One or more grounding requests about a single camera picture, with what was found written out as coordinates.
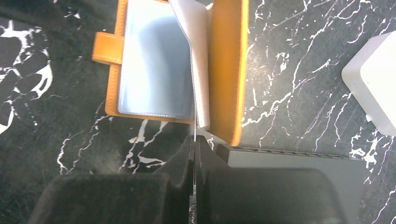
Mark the white rectangular box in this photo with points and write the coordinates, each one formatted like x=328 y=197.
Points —
x=371 y=77

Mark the orange leather card holder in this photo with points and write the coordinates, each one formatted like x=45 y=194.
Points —
x=178 y=61

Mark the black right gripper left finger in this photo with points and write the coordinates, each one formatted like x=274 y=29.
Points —
x=161 y=197

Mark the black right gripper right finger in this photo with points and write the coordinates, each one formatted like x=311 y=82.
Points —
x=227 y=195

